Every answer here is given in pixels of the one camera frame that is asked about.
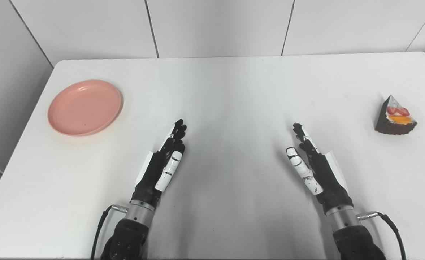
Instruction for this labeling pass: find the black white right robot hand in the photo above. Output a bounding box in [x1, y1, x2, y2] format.
[286, 123, 354, 213]

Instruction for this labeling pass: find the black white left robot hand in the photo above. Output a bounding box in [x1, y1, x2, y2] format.
[131, 119, 187, 209]

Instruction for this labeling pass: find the chocolate cake slice with fruit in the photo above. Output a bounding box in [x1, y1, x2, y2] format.
[374, 95, 418, 136]

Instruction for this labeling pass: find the pink round plate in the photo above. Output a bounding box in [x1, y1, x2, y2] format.
[47, 80, 123, 137]

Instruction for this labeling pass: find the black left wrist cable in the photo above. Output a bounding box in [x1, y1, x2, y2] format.
[91, 204, 128, 259]

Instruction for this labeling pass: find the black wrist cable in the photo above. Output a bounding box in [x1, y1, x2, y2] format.
[91, 204, 128, 259]
[357, 211, 407, 260]

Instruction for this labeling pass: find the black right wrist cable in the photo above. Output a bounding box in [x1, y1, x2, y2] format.
[357, 211, 407, 260]

